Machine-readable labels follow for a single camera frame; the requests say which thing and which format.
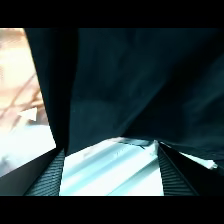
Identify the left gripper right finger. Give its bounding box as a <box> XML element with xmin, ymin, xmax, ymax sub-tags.
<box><xmin>157</xmin><ymin>143</ymin><xmax>200</xmax><ymax>197</ymax></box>

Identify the black garment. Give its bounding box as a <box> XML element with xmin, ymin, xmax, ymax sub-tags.
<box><xmin>23</xmin><ymin>28</ymin><xmax>224</xmax><ymax>178</ymax></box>

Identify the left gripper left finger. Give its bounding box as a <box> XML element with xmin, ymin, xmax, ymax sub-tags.
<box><xmin>23</xmin><ymin>148</ymin><xmax>66</xmax><ymax>197</ymax></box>

